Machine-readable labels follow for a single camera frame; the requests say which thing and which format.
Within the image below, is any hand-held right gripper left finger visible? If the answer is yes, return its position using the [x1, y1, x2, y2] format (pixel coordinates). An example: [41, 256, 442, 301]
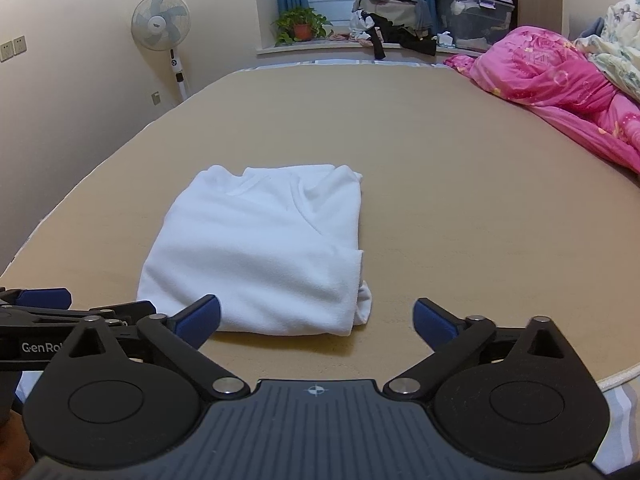
[67, 294, 252, 402]

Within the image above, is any potted green plant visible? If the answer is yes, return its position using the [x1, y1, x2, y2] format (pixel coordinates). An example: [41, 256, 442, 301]
[272, 6, 333, 47]

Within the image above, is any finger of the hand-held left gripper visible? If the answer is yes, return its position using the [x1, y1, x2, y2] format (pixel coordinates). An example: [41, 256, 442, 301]
[0, 287, 72, 312]
[30, 301, 157, 330]

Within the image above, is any tan bed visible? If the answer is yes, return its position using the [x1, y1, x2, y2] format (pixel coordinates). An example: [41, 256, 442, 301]
[0, 62, 640, 401]

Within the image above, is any person's left forearm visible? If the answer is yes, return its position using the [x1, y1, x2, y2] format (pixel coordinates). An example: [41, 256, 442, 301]
[0, 410, 36, 467]

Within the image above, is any grey striped bed sheet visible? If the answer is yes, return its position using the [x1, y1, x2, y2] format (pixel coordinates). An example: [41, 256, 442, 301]
[595, 362, 640, 473]

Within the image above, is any white windowsill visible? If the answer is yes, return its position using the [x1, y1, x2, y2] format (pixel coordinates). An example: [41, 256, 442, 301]
[256, 39, 483, 58]

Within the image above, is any pink quilt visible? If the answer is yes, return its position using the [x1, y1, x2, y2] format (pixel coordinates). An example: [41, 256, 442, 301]
[444, 26, 640, 175]

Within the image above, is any clear plastic storage box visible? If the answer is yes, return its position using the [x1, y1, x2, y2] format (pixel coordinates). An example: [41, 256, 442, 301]
[434, 0, 516, 54]

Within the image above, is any white long-sleeved shirt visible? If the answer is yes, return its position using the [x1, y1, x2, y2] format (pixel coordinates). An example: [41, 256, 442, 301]
[136, 163, 373, 337]

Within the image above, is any pile of dark clothes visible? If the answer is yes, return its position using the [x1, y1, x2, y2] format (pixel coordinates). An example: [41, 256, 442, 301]
[350, 0, 438, 60]

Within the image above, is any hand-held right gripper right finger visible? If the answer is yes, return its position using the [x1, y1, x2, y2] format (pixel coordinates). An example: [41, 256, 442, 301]
[382, 297, 577, 402]

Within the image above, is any white standing fan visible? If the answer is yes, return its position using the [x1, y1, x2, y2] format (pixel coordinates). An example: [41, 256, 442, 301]
[131, 0, 192, 102]

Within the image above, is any pale floral quilt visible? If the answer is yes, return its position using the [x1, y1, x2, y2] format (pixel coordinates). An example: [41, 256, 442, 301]
[574, 0, 640, 103]

